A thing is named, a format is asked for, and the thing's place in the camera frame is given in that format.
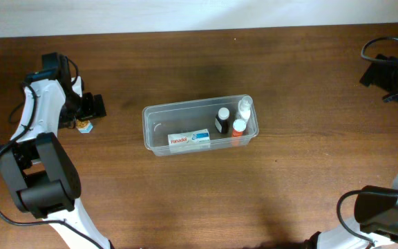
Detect small gold lid jar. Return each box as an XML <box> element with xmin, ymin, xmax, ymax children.
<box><xmin>75</xmin><ymin>120</ymin><xmax>93</xmax><ymax>133</ymax></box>

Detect white Panadol box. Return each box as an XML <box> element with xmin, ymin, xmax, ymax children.
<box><xmin>167</xmin><ymin>129</ymin><xmax>211</xmax><ymax>154</ymax></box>

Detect dark bottle white cap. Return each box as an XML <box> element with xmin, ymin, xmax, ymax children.
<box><xmin>215</xmin><ymin>107</ymin><xmax>229</xmax><ymax>134</ymax></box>

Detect orange tube white cap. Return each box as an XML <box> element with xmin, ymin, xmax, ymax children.
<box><xmin>231</xmin><ymin>119</ymin><xmax>247</xmax><ymax>138</ymax></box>

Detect white spray bottle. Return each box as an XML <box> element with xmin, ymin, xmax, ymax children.
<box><xmin>236</xmin><ymin>96</ymin><xmax>253</xmax><ymax>123</ymax></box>

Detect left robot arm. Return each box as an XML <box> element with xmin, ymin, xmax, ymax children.
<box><xmin>0</xmin><ymin>53</ymin><xmax>113</xmax><ymax>248</ymax></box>

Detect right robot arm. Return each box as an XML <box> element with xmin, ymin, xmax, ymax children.
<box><xmin>299</xmin><ymin>39</ymin><xmax>398</xmax><ymax>248</ymax></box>

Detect clear plastic container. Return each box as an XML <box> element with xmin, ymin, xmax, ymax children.
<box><xmin>142</xmin><ymin>95</ymin><xmax>259</xmax><ymax>156</ymax></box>

